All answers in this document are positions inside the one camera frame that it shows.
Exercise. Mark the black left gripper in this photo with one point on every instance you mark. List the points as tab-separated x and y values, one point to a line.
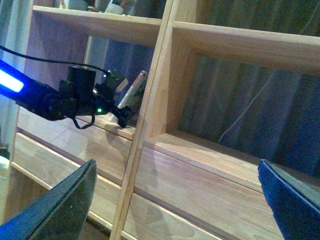
103	96

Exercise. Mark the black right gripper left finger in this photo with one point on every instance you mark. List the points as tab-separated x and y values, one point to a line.
59	214

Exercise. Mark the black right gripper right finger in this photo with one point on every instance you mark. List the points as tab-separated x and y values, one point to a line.
295	205

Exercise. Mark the white illustrated book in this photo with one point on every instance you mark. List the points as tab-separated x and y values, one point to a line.
132	93

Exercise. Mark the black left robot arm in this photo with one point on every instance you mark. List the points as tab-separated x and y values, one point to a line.
77	95

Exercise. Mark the white cup on shelf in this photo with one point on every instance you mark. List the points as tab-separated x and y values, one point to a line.
114	9

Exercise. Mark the right wooden bookshelf unit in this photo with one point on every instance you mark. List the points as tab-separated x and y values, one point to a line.
180	178

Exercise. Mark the dark pleated curtain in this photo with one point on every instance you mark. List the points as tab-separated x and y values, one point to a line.
244	74

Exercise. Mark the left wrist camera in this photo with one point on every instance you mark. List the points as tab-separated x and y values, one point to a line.
116	81

